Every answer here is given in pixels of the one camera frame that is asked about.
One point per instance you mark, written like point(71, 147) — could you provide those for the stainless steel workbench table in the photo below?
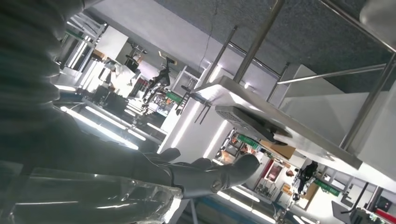
point(325, 148)

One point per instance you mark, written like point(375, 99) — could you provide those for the white partition panel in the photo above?
point(191, 136)
point(325, 105)

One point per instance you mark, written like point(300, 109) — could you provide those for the dark grey flat case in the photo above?
point(244, 119)

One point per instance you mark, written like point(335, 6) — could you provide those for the black humanoid robot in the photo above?
point(161, 80)
point(306, 179)

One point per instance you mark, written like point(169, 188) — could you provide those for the brown cardboard box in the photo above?
point(281, 151)

